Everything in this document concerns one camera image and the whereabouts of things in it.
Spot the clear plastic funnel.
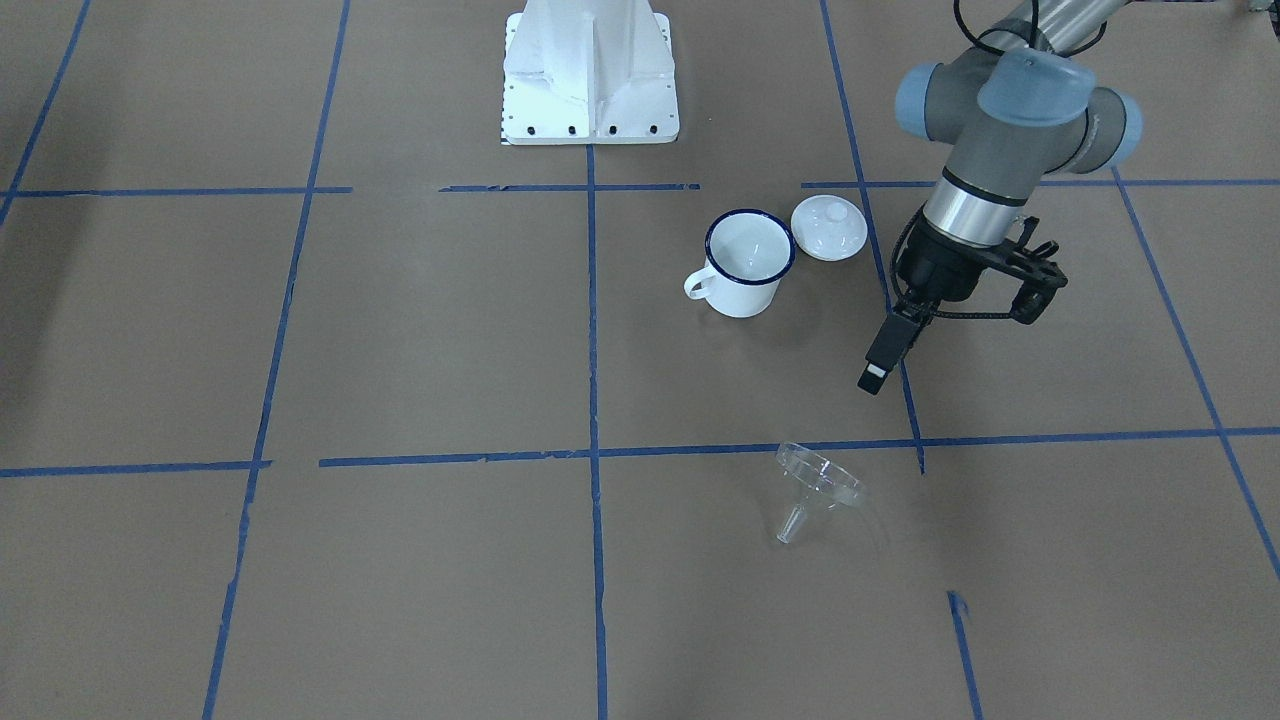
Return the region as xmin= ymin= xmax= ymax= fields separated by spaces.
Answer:
xmin=774 ymin=442 xmax=869 ymax=544

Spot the white ceramic lid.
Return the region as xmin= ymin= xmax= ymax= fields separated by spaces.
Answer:
xmin=790 ymin=193 xmax=869 ymax=263

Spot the white enamel mug blue rim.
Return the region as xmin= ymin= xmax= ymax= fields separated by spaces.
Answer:
xmin=684 ymin=208 xmax=797 ymax=319

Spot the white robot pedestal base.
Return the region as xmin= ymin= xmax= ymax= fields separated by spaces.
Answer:
xmin=500 ymin=1 xmax=681 ymax=146

